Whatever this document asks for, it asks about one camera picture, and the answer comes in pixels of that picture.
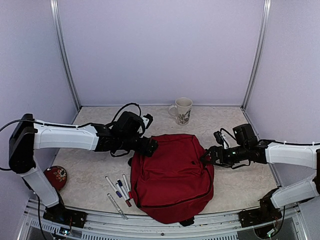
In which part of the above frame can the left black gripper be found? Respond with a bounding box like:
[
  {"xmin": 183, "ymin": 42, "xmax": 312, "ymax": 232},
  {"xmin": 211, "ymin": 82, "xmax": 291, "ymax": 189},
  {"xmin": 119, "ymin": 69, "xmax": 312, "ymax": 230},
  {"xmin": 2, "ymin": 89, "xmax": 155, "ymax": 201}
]
[{"xmin": 118, "ymin": 134, "xmax": 159, "ymax": 157}]

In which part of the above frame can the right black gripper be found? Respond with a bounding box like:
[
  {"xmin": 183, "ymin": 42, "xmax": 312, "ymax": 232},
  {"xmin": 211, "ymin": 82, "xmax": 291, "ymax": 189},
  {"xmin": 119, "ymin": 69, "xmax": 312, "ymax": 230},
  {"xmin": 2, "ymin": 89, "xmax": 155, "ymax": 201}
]
[{"xmin": 199, "ymin": 144, "xmax": 248, "ymax": 168}]

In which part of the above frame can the red backpack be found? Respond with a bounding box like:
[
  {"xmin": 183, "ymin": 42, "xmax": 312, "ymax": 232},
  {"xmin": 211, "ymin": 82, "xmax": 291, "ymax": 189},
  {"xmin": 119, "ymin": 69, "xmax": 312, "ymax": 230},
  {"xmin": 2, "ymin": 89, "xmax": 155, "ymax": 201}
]
[{"xmin": 130, "ymin": 134, "xmax": 215, "ymax": 227}]

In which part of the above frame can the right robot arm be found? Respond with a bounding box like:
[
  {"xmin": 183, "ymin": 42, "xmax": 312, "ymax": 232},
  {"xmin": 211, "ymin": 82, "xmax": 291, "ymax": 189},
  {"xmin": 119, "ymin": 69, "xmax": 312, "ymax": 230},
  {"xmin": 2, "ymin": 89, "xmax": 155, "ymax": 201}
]
[{"xmin": 200, "ymin": 123, "xmax": 320, "ymax": 222}]

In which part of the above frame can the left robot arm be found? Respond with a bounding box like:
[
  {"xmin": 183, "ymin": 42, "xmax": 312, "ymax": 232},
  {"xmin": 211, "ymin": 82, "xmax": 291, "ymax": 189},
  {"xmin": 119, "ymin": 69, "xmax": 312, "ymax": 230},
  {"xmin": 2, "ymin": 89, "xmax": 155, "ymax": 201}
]
[{"xmin": 8, "ymin": 111, "xmax": 158, "ymax": 223}]

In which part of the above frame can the red cap marker long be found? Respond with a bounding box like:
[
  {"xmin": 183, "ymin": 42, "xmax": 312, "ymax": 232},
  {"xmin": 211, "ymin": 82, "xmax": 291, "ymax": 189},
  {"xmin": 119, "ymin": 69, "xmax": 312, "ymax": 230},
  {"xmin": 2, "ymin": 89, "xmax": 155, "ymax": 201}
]
[{"xmin": 122, "ymin": 174, "xmax": 133, "ymax": 199}]

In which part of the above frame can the dark blue cap marker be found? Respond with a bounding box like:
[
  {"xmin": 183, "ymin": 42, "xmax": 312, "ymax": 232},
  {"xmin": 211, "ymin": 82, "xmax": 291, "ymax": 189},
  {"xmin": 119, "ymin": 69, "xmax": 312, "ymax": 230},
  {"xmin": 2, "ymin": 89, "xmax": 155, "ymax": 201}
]
[{"xmin": 117, "ymin": 179, "xmax": 130, "ymax": 201}]

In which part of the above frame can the white patterned ceramic mug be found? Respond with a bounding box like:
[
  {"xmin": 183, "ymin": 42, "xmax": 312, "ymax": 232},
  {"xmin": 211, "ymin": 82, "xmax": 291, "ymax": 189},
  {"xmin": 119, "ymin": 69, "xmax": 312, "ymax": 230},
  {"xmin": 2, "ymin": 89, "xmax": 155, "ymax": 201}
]
[{"xmin": 168, "ymin": 97, "xmax": 193, "ymax": 126}]

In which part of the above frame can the blue cap white marker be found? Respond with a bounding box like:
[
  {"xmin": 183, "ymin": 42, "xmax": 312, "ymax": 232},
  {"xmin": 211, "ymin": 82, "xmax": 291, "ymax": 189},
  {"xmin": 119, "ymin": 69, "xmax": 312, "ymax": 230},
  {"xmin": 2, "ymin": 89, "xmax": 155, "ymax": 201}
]
[{"xmin": 105, "ymin": 176, "xmax": 122, "ymax": 198}]

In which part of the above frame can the red cap marker short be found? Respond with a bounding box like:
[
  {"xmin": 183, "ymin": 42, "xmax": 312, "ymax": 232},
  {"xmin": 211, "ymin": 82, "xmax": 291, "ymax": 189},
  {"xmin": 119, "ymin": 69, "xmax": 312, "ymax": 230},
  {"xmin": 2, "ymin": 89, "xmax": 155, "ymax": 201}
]
[{"xmin": 115, "ymin": 183, "xmax": 132, "ymax": 208}]

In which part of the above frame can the clear silver pen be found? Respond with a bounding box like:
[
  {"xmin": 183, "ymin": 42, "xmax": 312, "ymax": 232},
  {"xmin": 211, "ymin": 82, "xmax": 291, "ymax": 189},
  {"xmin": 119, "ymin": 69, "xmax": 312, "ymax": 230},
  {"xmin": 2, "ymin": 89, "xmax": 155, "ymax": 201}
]
[{"xmin": 107, "ymin": 193, "xmax": 128, "ymax": 220}]

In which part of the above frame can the red floral lacquer dish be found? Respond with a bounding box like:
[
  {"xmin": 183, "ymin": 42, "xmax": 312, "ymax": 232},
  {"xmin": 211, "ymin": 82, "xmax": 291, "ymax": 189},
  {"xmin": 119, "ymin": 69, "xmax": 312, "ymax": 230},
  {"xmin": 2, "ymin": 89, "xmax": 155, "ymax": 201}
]
[{"xmin": 43, "ymin": 165, "xmax": 68, "ymax": 192}]

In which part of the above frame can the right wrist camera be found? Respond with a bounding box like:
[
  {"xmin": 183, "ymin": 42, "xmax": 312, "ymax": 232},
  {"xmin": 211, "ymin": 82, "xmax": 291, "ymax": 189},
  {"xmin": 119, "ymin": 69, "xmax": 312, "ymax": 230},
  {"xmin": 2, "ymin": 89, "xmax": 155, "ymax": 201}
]
[{"xmin": 213, "ymin": 131, "xmax": 230, "ymax": 149}]

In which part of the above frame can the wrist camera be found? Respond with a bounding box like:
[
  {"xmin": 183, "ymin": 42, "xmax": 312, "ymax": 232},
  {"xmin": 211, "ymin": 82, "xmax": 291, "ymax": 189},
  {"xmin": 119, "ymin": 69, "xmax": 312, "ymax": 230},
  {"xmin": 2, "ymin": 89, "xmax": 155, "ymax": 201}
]
[
  {"xmin": 213, "ymin": 131, "xmax": 230, "ymax": 149},
  {"xmin": 138, "ymin": 113, "xmax": 154, "ymax": 134}
]

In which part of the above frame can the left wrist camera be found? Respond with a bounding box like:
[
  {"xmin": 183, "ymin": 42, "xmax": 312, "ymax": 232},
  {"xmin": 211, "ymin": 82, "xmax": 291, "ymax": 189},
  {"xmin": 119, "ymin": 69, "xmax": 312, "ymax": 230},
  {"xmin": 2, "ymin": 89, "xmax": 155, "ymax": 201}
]
[{"xmin": 138, "ymin": 113, "xmax": 154, "ymax": 134}]

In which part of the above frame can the right aluminium frame post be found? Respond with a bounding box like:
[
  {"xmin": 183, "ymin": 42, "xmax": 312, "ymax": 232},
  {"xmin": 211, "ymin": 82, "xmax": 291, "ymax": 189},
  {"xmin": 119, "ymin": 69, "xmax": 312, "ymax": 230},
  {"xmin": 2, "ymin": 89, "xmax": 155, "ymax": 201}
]
[{"xmin": 241, "ymin": 0, "xmax": 272, "ymax": 112}]

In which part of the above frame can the aluminium frame post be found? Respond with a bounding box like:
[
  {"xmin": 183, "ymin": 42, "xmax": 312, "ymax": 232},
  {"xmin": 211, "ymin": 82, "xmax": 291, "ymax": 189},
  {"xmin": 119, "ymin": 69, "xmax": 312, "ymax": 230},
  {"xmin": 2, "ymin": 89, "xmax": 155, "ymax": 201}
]
[
  {"xmin": 241, "ymin": 0, "xmax": 272, "ymax": 112},
  {"xmin": 49, "ymin": 0, "xmax": 82, "ymax": 112}
]

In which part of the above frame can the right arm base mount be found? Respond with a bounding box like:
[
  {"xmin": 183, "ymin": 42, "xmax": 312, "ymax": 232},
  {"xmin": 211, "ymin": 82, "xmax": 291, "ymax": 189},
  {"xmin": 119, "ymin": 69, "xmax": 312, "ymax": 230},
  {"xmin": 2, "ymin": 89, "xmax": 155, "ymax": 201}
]
[{"xmin": 238, "ymin": 208, "xmax": 283, "ymax": 228}]

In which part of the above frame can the front aluminium rail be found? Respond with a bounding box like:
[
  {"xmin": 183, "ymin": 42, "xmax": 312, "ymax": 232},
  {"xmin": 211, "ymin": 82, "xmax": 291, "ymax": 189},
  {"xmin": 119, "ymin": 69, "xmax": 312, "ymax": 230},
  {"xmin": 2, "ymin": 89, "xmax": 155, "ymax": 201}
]
[{"xmin": 17, "ymin": 198, "xmax": 311, "ymax": 240}]

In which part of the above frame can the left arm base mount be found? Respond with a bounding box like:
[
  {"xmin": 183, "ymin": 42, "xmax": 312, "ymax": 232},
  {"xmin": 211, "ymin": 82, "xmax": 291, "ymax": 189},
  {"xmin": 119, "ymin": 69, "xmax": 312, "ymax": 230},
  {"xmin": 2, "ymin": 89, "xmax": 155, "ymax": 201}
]
[{"xmin": 43, "ymin": 208, "xmax": 87, "ymax": 229}]

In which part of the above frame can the left aluminium frame post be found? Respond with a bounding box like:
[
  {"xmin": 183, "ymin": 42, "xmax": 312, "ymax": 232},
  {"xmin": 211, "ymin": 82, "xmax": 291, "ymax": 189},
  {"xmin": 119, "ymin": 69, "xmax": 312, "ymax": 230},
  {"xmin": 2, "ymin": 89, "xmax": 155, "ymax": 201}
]
[{"xmin": 49, "ymin": 0, "xmax": 82, "ymax": 112}]

